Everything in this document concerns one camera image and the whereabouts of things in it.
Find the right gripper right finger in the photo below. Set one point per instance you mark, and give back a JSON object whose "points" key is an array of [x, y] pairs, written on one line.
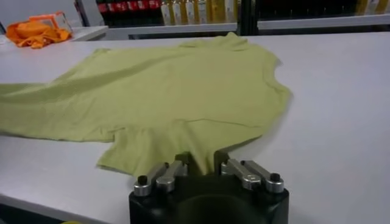
{"points": [[250, 176]]}

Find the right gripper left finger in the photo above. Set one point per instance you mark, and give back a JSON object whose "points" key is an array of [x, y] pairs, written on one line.
{"points": [[167, 179]]}

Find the light green t-shirt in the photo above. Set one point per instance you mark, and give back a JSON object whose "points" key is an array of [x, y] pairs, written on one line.
{"points": [[167, 91]]}

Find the left beverage shelf rack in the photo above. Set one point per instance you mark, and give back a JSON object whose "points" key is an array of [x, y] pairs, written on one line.
{"points": [[170, 29]]}

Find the white side table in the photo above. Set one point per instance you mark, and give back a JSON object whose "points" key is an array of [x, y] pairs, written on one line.
{"points": [[90, 32]]}

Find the yellow juice bottle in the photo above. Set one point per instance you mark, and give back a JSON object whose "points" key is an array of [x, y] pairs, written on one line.
{"points": [[232, 9], [166, 10], [383, 5], [217, 9], [178, 10], [365, 6], [203, 10], [190, 10]]}

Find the red-cap cola bottle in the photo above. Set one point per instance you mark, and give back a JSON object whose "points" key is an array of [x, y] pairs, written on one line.
{"points": [[134, 5], [145, 5], [113, 6], [103, 6], [155, 4], [124, 6]]}

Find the crumpled orange cloth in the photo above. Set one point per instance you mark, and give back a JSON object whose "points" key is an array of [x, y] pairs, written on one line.
{"points": [[33, 35]]}

